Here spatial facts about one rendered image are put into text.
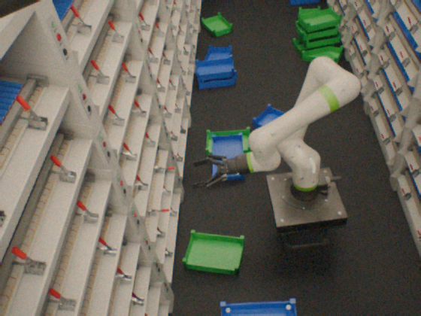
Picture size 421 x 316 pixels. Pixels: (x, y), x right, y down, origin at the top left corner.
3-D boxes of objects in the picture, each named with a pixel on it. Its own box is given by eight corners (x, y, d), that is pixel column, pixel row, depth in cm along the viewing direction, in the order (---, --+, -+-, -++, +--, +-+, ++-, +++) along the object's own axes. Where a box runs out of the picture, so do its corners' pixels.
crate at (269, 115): (304, 126, 290) (304, 118, 285) (288, 143, 281) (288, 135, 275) (269, 111, 306) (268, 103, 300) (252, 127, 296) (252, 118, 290)
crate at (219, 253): (245, 243, 230) (243, 235, 224) (238, 275, 216) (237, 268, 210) (193, 237, 236) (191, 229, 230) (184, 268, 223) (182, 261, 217)
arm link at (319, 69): (286, 147, 217) (329, 53, 189) (302, 166, 206) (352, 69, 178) (266, 147, 210) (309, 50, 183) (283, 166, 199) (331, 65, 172)
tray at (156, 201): (167, 156, 225) (169, 143, 218) (152, 253, 182) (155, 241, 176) (130, 150, 222) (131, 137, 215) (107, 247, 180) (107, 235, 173)
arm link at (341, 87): (349, 83, 183) (345, 62, 174) (367, 97, 174) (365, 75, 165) (315, 104, 182) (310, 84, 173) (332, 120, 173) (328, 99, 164)
